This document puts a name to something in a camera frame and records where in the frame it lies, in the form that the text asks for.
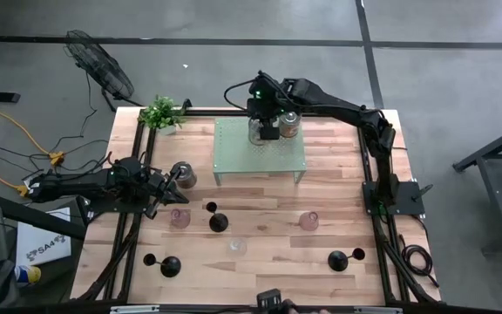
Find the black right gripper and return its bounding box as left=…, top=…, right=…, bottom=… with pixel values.
left=246, top=72, right=287, bottom=141

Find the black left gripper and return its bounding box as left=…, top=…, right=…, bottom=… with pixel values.
left=139, top=167, right=190, bottom=219

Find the green label candle tin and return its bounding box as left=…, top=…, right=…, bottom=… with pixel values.
left=248, top=117, right=270, bottom=147

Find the silver ribbed candle tin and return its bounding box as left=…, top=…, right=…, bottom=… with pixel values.
left=171, top=160, right=199, bottom=190

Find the orange label candle tin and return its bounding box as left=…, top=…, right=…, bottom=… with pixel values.
left=278, top=111, right=302, bottom=140

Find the pink glass candle holder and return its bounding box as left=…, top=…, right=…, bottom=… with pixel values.
left=170, top=208, right=192, bottom=230
left=298, top=210, right=321, bottom=232

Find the black metal candlestick holder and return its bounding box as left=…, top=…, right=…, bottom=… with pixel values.
left=142, top=253, right=183, bottom=279
left=205, top=201, right=230, bottom=234
left=327, top=247, right=366, bottom=273

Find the clear glass candle holder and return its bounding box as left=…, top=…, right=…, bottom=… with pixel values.
left=226, top=237, right=248, bottom=258

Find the green perforated metal riser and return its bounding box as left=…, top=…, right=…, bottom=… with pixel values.
left=212, top=116, right=308, bottom=187

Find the green potted plant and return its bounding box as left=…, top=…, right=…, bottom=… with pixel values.
left=139, top=94, right=187, bottom=136

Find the black floor fan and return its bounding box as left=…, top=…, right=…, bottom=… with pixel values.
left=63, top=29, right=144, bottom=113

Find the black desk with grey top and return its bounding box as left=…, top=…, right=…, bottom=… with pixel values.
left=0, top=159, right=87, bottom=306

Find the white printed box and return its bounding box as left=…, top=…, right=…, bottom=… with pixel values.
left=15, top=207, right=72, bottom=267

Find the black box device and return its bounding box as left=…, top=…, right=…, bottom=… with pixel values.
left=255, top=288, right=298, bottom=314

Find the yellow and blue ball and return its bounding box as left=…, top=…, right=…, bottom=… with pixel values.
left=14, top=264, right=42, bottom=288

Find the black aluminium table frame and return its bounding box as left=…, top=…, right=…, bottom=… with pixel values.
left=74, top=106, right=442, bottom=314

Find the yellow extension cable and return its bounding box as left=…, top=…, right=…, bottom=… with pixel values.
left=0, top=85, right=66, bottom=197

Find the silver metal bracket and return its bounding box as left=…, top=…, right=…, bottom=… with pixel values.
left=110, top=304, right=160, bottom=314
left=354, top=306, right=403, bottom=314

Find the coiled black cable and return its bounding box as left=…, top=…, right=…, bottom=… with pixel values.
left=397, top=233, right=440, bottom=289

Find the black angled desk frame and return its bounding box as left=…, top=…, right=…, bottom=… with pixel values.
left=452, top=119, right=502, bottom=254

